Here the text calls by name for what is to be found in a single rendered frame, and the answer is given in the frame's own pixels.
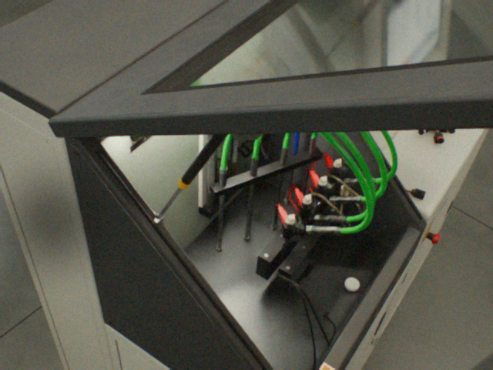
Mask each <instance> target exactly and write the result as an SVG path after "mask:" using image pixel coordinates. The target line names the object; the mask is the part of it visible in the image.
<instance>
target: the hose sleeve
mask: <svg viewBox="0 0 493 370"><path fill-rule="evenodd" d="M341 228H342V227H313V229H312V232H313V234H330V235H343V234H341V232H340V229H341Z"/></svg>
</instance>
